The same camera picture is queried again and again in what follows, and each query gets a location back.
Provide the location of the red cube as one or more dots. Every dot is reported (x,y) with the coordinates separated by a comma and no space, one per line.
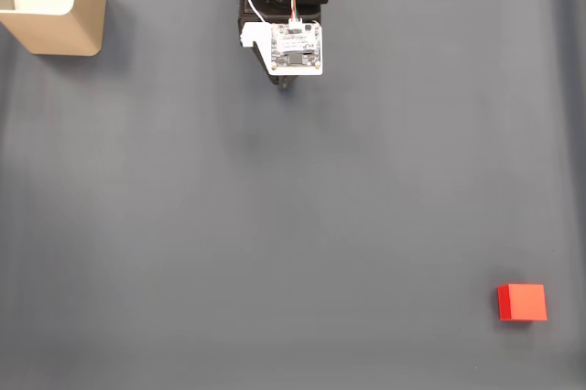
(526,302)

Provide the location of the beige open box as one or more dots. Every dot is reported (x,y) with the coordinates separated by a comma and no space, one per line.
(55,35)

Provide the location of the grey table mat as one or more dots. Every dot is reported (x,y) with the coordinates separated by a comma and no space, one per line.
(229,225)

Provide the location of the white camera board with mount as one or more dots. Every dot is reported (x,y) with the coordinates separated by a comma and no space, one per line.
(297,49)

